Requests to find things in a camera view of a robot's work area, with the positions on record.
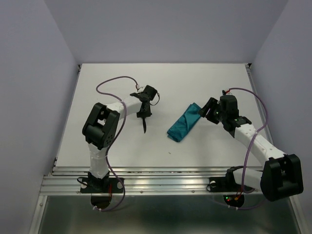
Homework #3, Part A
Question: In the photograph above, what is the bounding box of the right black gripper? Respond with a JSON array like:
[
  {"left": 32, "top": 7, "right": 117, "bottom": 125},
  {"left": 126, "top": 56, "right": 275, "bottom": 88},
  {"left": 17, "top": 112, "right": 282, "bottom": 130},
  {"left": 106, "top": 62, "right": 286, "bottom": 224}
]
[{"left": 196, "top": 97, "right": 226, "bottom": 124}]

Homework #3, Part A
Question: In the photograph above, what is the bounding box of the teal cloth napkin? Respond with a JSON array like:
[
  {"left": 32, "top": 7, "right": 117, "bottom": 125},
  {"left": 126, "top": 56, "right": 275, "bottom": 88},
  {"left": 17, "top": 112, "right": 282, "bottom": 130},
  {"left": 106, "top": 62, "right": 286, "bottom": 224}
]
[{"left": 167, "top": 103, "right": 200, "bottom": 142}]

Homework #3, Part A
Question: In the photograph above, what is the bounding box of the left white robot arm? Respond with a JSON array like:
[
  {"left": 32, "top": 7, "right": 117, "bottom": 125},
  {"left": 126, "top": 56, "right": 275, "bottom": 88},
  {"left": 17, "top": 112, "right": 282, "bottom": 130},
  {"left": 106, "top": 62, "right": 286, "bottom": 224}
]
[{"left": 77, "top": 85, "right": 159, "bottom": 194}]

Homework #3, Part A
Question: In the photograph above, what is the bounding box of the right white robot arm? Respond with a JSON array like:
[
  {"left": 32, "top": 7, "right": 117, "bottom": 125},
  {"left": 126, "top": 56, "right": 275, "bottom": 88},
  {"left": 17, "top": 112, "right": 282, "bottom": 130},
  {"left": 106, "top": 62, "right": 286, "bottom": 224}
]
[{"left": 198, "top": 95, "right": 304, "bottom": 201}]

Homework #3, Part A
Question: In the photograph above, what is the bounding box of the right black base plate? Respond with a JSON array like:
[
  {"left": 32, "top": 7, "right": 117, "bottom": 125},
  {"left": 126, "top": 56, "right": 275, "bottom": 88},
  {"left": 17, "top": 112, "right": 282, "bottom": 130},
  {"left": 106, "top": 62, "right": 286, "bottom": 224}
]
[{"left": 206, "top": 176, "right": 241, "bottom": 193}]

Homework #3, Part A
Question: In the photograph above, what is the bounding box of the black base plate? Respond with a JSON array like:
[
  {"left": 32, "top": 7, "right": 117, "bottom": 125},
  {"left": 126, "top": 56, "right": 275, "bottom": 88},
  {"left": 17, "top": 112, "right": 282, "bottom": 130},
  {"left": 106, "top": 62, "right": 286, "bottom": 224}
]
[
  {"left": 77, "top": 177, "right": 124, "bottom": 194},
  {"left": 206, "top": 176, "right": 241, "bottom": 193}
]

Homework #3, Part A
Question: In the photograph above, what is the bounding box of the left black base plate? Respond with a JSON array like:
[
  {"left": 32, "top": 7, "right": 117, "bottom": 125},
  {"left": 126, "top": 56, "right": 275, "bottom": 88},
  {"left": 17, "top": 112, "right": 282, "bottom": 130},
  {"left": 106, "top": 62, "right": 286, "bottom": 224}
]
[{"left": 77, "top": 177, "right": 124, "bottom": 194}]

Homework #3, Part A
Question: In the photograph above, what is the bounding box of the aluminium front rail frame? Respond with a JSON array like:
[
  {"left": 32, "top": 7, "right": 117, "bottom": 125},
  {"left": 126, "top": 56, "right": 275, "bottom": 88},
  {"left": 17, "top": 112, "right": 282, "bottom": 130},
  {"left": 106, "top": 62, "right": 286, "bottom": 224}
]
[{"left": 30, "top": 63, "right": 304, "bottom": 234}]

